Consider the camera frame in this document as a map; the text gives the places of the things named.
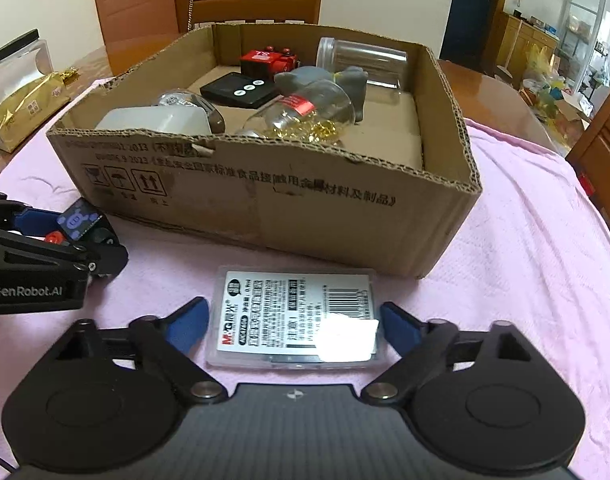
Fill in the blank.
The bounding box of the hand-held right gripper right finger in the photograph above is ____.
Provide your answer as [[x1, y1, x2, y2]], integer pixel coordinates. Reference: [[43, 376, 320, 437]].
[[362, 301, 533, 407]]

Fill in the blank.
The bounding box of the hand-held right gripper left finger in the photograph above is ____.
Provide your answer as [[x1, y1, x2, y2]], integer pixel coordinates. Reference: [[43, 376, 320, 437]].
[[52, 296, 226, 406]]

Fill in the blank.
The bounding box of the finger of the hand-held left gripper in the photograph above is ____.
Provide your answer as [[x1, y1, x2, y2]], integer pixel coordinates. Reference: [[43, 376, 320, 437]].
[[0, 225, 130, 278], [0, 190, 60, 237]]

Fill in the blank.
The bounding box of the blue toy car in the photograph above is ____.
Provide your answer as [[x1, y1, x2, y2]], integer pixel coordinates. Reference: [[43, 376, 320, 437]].
[[45, 199, 116, 248]]

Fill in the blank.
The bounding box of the clear plastic case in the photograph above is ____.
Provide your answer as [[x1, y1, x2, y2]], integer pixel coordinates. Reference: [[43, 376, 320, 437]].
[[206, 265, 388, 372]]

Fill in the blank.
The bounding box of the brown cardboard box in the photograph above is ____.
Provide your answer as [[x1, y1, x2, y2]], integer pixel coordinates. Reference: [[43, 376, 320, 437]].
[[45, 22, 483, 281]]

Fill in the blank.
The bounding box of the white plastic box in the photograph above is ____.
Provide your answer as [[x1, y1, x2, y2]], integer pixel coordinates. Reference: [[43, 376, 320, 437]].
[[95, 106, 212, 137]]

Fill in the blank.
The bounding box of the clear bottle with gold pins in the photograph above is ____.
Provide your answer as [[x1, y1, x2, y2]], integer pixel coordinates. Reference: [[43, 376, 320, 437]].
[[235, 82, 358, 145]]

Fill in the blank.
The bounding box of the grey-blue plush toy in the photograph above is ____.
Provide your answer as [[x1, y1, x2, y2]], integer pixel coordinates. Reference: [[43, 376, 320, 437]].
[[275, 66, 369, 126]]

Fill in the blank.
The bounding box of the red toy car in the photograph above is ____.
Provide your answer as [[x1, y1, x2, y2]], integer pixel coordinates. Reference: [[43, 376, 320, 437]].
[[240, 47, 302, 77]]

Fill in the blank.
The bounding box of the gold foil bag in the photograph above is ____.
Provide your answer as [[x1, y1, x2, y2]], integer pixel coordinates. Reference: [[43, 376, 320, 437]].
[[0, 67, 80, 153]]

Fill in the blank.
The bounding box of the pink cloth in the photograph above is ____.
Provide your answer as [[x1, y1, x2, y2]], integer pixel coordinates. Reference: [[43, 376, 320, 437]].
[[0, 77, 610, 480]]

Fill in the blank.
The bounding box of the clear container with black lid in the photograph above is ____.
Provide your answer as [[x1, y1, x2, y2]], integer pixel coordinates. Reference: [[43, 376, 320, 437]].
[[0, 29, 53, 81]]

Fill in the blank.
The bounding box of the black timer with white buttons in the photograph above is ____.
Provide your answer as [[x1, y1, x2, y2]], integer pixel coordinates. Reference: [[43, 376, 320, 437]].
[[201, 77, 279, 110]]

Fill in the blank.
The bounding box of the wooden door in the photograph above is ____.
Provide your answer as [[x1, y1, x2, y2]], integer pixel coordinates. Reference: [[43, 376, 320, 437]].
[[90, 0, 178, 61]]

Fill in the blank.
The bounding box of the clear plastic jar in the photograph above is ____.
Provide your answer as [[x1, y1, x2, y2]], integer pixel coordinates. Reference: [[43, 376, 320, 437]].
[[316, 36, 409, 92]]

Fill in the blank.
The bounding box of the wooden cabinet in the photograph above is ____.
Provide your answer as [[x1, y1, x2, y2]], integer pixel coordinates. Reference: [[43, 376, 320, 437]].
[[497, 12, 560, 78]]

